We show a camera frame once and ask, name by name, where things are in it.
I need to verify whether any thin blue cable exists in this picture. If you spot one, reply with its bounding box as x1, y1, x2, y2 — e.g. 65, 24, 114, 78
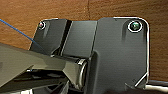
0, 18, 48, 55

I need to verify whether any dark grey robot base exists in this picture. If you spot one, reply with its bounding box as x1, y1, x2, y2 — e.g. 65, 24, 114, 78
29, 16, 150, 94

